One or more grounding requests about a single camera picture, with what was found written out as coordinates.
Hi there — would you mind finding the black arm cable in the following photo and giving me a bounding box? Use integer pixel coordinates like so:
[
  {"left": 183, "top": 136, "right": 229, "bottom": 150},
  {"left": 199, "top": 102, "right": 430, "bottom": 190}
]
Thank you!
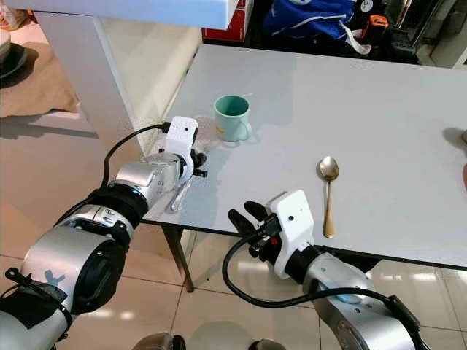
[
  {"left": 221, "top": 232, "right": 433, "bottom": 350},
  {"left": 101, "top": 122, "right": 173, "bottom": 192}
]

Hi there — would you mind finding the dark table leg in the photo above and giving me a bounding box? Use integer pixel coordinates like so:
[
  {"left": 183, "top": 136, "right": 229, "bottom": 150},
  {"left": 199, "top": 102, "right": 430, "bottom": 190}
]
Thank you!
[{"left": 162, "top": 225, "right": 195, "bottom": 294}]

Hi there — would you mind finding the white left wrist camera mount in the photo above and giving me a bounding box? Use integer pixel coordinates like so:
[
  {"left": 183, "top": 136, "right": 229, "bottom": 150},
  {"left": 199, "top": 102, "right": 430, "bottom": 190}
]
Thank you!
[{"left": 166, "top": 115, "right": 200, "bottom": 179}]

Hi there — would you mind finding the dark green plate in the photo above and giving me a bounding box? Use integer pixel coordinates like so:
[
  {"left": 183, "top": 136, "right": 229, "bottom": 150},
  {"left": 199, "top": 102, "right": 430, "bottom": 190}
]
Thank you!
[{"left": 0, "top": 44, "right": 29, "bottom": 80}]

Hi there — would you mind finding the beige cloth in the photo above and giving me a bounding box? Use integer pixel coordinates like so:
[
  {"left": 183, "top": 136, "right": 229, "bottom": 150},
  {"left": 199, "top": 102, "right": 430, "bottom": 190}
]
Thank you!
[{"left": 0, "top": 42, "right": 80, "bottom": 120}]

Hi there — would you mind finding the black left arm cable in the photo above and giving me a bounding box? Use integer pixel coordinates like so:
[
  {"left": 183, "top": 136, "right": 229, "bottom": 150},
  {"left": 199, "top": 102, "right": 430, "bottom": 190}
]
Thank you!
[{"left": 101, "top": 122, "right": 173, "bottom": 192}]

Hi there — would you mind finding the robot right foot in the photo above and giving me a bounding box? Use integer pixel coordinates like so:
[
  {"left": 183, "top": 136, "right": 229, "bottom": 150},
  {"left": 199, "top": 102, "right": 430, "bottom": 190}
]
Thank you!
[{"left": 248, "top": 339, "right": 287, "bottom": 350}]

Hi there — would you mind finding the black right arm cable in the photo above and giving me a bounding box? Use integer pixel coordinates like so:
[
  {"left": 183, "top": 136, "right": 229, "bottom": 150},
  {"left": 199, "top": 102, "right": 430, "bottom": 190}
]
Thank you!
[{"left": 221, "top": 232, "right": 433, "bottom": 350}]

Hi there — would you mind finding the gold metal spoon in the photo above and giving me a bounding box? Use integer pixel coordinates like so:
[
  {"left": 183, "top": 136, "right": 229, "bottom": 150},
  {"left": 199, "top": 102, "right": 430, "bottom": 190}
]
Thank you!
[{"left": 317, "top": 155, "right": 341, "bottom": 240}]

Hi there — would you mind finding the white counter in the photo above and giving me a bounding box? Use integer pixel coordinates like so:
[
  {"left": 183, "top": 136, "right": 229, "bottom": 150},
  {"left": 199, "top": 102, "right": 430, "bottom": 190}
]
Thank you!
[{"left": 23, "top": 0, "right": 240, "bottom": 158}]

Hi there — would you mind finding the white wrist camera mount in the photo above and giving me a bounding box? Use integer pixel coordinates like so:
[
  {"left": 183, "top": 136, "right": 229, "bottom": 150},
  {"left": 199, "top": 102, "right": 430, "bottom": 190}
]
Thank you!
[
  {"left": 166, "top": 115, "right": 200, "bottom": 179},
  {"left": 265, "top": 190, "right": 315, "bottom": 280}
]

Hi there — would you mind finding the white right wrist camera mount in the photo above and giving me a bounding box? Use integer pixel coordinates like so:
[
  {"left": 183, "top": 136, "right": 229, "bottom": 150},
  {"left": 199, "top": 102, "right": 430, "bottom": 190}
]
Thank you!
[{"left": 265, "top": 190, "right": 315, "bottom": 280}]

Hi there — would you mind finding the teal ceramic mug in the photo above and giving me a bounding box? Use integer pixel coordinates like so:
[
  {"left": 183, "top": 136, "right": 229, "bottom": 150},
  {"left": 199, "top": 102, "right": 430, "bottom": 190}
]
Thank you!
[{"left": 214, "top": 95, "right": 255, "bottom": 144}]

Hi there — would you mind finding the plain red box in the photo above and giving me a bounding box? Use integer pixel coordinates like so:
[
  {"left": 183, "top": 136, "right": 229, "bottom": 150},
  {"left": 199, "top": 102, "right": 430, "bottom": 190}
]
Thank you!
[{"left": 202, "top": 15, "right": 246, "bottom": 43}]

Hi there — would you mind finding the blue bag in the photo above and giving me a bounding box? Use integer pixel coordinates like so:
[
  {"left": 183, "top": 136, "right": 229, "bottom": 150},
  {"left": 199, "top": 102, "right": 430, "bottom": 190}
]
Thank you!
[{"left": 263, "top": 0, "right": 373, "bottom": 56}]

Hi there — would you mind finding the printed food packet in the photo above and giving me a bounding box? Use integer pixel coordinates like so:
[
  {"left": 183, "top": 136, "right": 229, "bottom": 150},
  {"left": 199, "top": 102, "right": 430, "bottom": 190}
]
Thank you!
[{"left": 0, "top": 4, "right": 29, "bottom": 32}]

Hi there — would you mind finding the orange and black tool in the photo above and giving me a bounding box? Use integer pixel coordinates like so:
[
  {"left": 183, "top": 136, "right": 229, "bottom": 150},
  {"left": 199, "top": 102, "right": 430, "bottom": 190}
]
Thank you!
[{"left": 361, "top": 13, "right": 390, "bottom": 44}]

